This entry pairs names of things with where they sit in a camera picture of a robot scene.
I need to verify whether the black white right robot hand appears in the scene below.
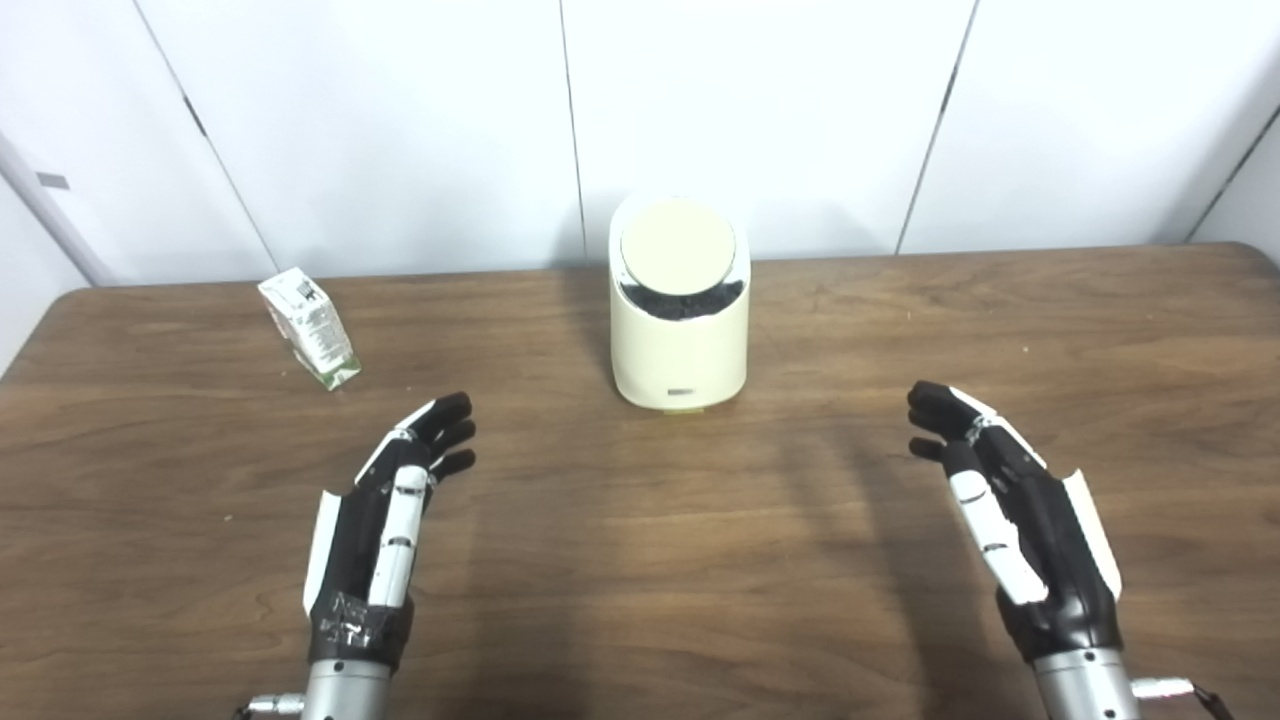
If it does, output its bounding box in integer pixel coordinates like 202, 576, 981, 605
907, 380, 1124, 663

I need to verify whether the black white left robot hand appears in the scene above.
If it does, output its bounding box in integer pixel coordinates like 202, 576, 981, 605
303, 392, 478, 673

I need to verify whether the white green milk carton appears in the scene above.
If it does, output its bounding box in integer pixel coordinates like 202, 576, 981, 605
257, 267, 363, 391

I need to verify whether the cream-colored trash bin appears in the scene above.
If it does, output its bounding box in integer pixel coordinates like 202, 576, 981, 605
608, 193, 752, 413

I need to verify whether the cream round bin lid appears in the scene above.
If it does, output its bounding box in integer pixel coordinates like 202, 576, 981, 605
619, 200, 737, 297

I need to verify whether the white wall corner post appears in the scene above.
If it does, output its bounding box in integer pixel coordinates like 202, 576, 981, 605
0, 130, 116, 288

